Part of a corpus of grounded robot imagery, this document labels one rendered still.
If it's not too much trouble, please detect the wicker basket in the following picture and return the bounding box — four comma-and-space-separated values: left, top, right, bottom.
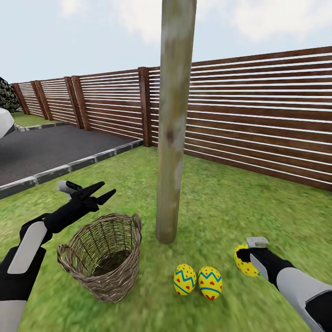
57, 213, 142, 303

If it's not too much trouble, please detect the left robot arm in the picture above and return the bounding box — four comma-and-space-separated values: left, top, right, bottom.
0, 180, 116, 332

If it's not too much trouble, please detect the easter egg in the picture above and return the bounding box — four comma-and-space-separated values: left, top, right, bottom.
234, 243, 261, 277
198, 266, 223, 300
173, 264, 196, 296

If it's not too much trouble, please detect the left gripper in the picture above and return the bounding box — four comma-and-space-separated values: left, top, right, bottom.
58, 181, 116, 225

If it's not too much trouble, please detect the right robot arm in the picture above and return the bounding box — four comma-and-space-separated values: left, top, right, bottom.
236, 237, 332, 332

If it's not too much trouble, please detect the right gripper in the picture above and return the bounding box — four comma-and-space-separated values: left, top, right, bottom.
236, 248, 253, 262

